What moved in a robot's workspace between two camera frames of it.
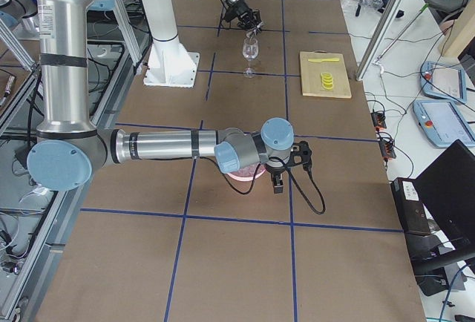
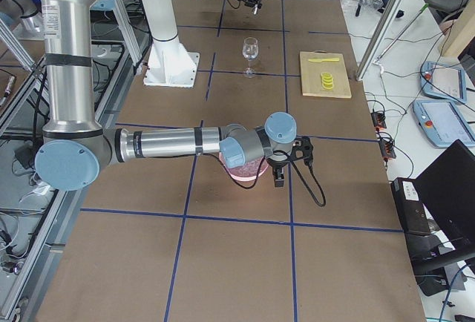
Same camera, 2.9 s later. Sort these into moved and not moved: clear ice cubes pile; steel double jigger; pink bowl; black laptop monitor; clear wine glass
Moved: steel double jigger
Not moved: pink bowl; clear wine glass; clear ice cubes pile; black laptop monitor
